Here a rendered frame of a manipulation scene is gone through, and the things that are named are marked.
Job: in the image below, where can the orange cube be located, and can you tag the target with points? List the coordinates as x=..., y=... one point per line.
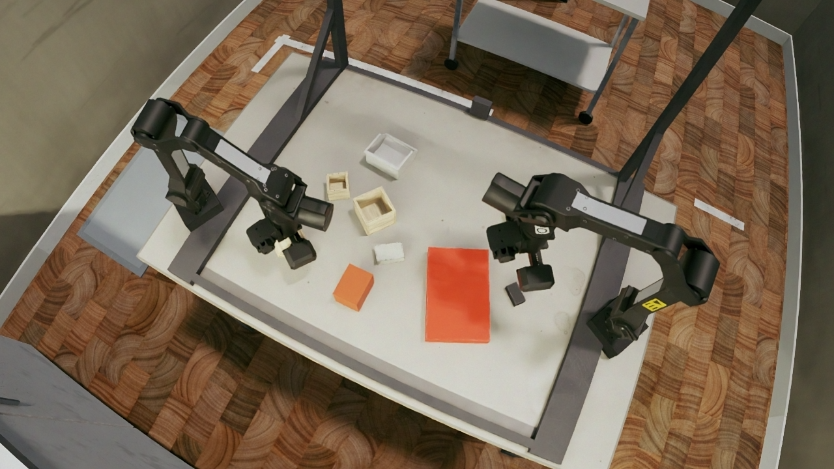
x=353, y=287

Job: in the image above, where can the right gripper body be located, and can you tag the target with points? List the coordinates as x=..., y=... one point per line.
x=301, y=251

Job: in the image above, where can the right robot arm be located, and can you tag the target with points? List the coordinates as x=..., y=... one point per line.
x=268, y=183

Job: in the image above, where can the flat red-orange board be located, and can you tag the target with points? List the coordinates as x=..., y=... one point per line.
x=457, y=296

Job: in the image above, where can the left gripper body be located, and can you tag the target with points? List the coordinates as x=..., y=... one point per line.
x=538, y=276

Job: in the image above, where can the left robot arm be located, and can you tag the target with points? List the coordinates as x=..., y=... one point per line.
x=561, y=202

